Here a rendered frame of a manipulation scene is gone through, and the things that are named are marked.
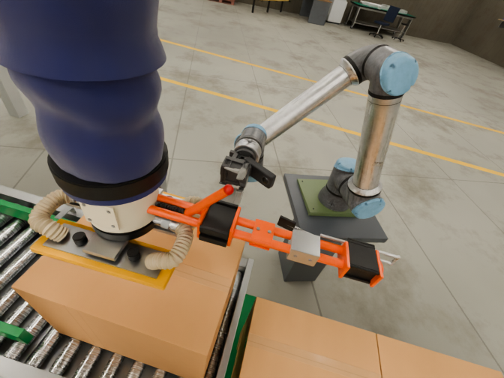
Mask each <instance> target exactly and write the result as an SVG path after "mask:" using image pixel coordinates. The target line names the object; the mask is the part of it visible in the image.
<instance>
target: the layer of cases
mask: <svg viewBox="0 0 504 378"><path fill-rule="evenodd" d="M232 378H504V377H503V374H502V372H500V371H498V370H493V369H490V368H488V367H483V366H481V365H478V364H473V363H471V362H468V361H464V360H461V359H459V358H454V357H451V356H449V355H444V354H442V353H439V352H434V351H432V350H429V349H425V348H422V347H420V346H415V345H412V344H410V343H405V342H403V341H400V340H395V339H393V338H390V337H386V336H383V335H381V334H376V333H373V332H371V331H366V330H364V329H361V328H356V327H354V326H351V325H347V324H344V323H342V322H337V321H334V320H332V319H327V318H325V317H322V316H317V315H315V314H312V313H308V312H305V311H303V310H298V309H295V308H293V307H288V306H286V305H283V304H279V303H276V302H273V301H269V300H266V299H264V298H260V297H256V299H255V302H254V303H253V307H252V308H251V310H250V313H249V315H248V317H247V320H246V322H245V324H244V328H243V332H242V336H241V341H240V345H239V348H238V354H237V358H236V361H235V367H234V371H233V374H232Z"/></svg>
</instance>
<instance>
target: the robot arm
mask: <svg viewBox="0 0 504 378"><path fill-rule="evenodd" d="M418 75H419V64H418V62H417V61H416V59H415V58H413V57H412V56H411V55H410V54H409V53H407V52H404V51H400V50H398V49H395V48H393V47H391V46H389V45H387V44H384V43H376V44H371V45H368V46H363V47H361V48H359V49H356V50H354V51H352V52H350V53H349V54H347V55H345V56H344V57H343V58H342V59H341V60H340V65H339V66H338V67H336V68H335V69H334V70H333V71H331V72H330V73H328V74H327V75H326V76H324V77H323V78H322V79H321V80H319V81H318V82H316V83H315V84H313V85H312V86H311V87H310V88H308V89H307V90H306V91H304V92H303V93H301V94H300V95H299V96H298V97H296V98H295V99H293V100H292V101H290V102H289V103H288V104H287V105H286V106H284V107H283V108H281V109H280V110H278V111H277V112H276V113H275V114H274V115H272V116H271V117H269V118H267V119H266V120H265V121H264V122H263V123H261V124H249V125H247V126H246V127H245V128H244V129H243V131H242V132H241V133H240V134H239V135H238V136H237V137H236V138H235V141H234V150H230V152H229V156H226V157H225V158H224V160H223V163H222V164H221V168H220V182H219V184H222V185H226V184H228V185H235V186H239V188H236V187H234V191H233V193H232V194H231V195H229V196H226V197H225V198H223V199H221V200H222V201H225V202H228V203H233V204H236V205H239V203H240V201H241V198H242V194H243V192H244V189H245V188H246V185H247V183H248V182H259V183H260V184H262V185H263V186H265V187H266V188H268V189H269V188H271V187H273V185H274V183H275V179H276V175H275V174H274V173H273V172H271V171H269V170H268V169H266V168H265V167H264V166H263V159H264V149H265V146H266V145H268V144H269V143H270V142H271V141H273V140H274V139H276V138H277V137H279V136H280V135H281V134H283V133H284V132H286V131H287V130H289V129H290V128H291V127H292V126H294V125H296V124H297V123H299V122H300V121H301V120H302V119H304V118H305V117H307V116H309V115H310V114H311V113H312V112H314V111H315V110H317V109H318V108H320V107H321V106H322V105H323V104H325V103H327V102H328V101H330V100H331V99H332V98H334V97H335V96H336V95H338V94H340V93H341V92H342V91H343V90H345V89H346V88H348V87H349V86H351V85H353V86H357V85H359V84H360V83H362V82H364V81H366V80H369V81H370V83H369V87H368V92H367V93H368V96H367V104H366V109H365V113H364V121H363V125H362V129H361V137H360V142H359V146H358V154H357V158H356V159H354V158H351V157H341V158H339V159H337V161H336V163H335V165H334V167H333V169H332V171H331V175H330V176H329V179H328V181H327V184H326V186H324V187H323V188H322V189H321V190H320V192H319V194H318V198H319V201H320V202H321V203H322V204H323V205H324V206H325V207H326V208H328V209H331V210H333V211H336V212H344V211H346V210H347V209H348V208H349V209H350V210H351V212H352V213H353V214H354V215H355V216H356V217H357V218H359V219H366V218H371V217H373V216H374V215H377V214H378V213H380V212H381V211H382V210H383V209H384V207H385V205H386V203H385V201H384V199H383V198H382V197H381V196H380V193H381V190H382V188H383V185H382V183H381V181H380V176H381V173H382V170H383V165H384V162H385V159H386V155H387V151H388V149H389V143H390V141H391V138H392V133H393V130H394V127H395V122H396V119H397V116H398V111H399V109H400V105H401V101H402V97H403V96H404V93H406V92H408V91H409V90H410V89H411V88H410V87H411V86H413V85H414V84H415V82H416V80H417V78H418ZM236 191H237V193H236Z"/></svg>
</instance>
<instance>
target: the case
mask: <svg viewBox="0 0 504 378"><path fill-rule="evenodd" d="M134 240H137V241H139V242H144V243H147V244H150V245H154V246H157V247H160V248H165V249H167V250H171V249H172V247H173V246H174V243H175V241H176V237H175V236H172V235H167V234H165V233H162V232H157V231H154V230H151V231H150V232H148V233H146V234H145V235H143V236H141V237H139V238H135V239H134ZM244 247H245V241H242V240H240V239H237V238H232V242H231V245H230V246H227V244H226V247H221V246H219V245H216V244H212V243H208V242H206V241H201V240H199V238H197V227H196V228H194V229H193V241H192V245H191V247H190V248H189V249H190V250H189V251H188V252H187V255H186V257H185V259H183V262H181V263H179V265H178V267H175V270H174V272H173V273H172V276H171V278H170V279H169V282H168V284H167V285H166V288H165V290H160V289H155V288H153V287H150V286H146V285H142V284H140V283H135V282H133V281H129V280H125V279H122V278H120V277H115V276H112V275H109V274H105V273H102V272H99V271H95V270H92V269H89V268H85V267H82V266H79V265H74V264H72V263H69V262H65V261H61V260H59V259H54V258H52V257H49V256H44V255H43V256H42V257H41V258H40V259H39V260H38V261H37V262H36V263H35V264H34V265H33V266H32V267H31V268H30V269H29V270H28V271H27V272H26V273H25V274H24V275H23V276H22V277H20V278H19V279H18V280H17V281H16V282H15V283H14V284H13V285H12V286H11V287H12V288H13V289H14V290H15V291H16V292H17V293H18V294H19V295H20V296H21V297H22V298H23V299H24V300H25V301H26V302H28V303H29V304H30V305H31V306H32V307H33V308H34V309H35V310H36V311H37V312H38V313H39V314H40V315H41V316H42V317H43V318H44V319H45V320H46V321H47V322H48V323H49V324H50V325H51V326H52V327H53V328H54V329H55V330H56V331H57V332H59V333H61V334H63V335H67V336H69V337H72V338H76V339H77V340H80V341H84V342H86V343H88V344H92V345H95V346H96V347H100V348H103V349H105V350H109V351H111V352H114V353H117V354H119V355H122V356H125V357H128V358H130V359H133V360H136V361H138V362H142V363H144V364H147V365H151V366H152V367H155V368H159V369H161V370H163V371H167V372H169V373H171V374H175V375H178V376H180V377H184V378H204V376H205V374H206V370H207V367H208V365H209V361H210V358H211V356H212V351H213V349H214V346H215V342H216V340H217V337H218V333H219V330H220V327H221V323H222V321H223V318H224V314H225V312H226V309H227V305H228V302H229V300H230V296H231V293H232V291H233V286H234V283H235V280H236V275H237V272H238V269H239V264H240V261H241V258H242V253H243V250H244Z"/></svg>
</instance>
